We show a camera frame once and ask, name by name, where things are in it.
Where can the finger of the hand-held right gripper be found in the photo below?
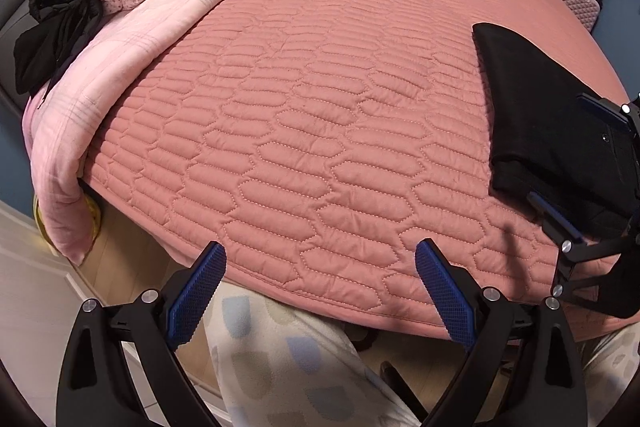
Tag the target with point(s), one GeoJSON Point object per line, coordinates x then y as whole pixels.
{"type": "Point", "coordinates": [560, 219]}
{"type": "Point", "coordinates": [602, 112]}

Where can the black chair base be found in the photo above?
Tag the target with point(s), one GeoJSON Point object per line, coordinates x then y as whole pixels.
{"type": "Point", "coordinates": [395, 374]}

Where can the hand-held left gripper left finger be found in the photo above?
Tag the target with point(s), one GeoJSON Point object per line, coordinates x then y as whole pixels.
{"type": "Point", "coordinates": [197, 302]}

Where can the person's right leg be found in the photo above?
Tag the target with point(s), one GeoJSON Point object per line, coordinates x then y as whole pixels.
{"type": "Point", "coordinates": [612, 357]}

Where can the white cabinet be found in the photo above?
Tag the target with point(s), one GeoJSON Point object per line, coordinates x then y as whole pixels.
{"type": "Point", "coordinates": [30, 287]}

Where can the pink quilted bed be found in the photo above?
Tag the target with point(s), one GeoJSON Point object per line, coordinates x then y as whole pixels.
{"type": "Point", "coordinates": [325, 107]}

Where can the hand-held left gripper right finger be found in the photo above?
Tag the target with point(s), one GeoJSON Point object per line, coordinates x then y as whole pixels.
{"type": "Point", "coordinates": [442, 297]}

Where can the yellow item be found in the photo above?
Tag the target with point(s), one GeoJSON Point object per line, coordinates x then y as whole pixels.
{"type": "Point", "coordinates": [94, 217]}

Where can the light pink blanket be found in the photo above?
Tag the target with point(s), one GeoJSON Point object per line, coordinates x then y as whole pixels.
{"type": "Point", "coordinates": [150, 32]}

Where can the black pants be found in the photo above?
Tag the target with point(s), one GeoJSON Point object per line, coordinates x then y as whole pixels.
{"type": "Point", "coordinates": [540, 107]}

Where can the dark cloth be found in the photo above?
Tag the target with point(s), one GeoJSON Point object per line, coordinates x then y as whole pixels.
{"type": "Point", "coordinates": [55, 37]}

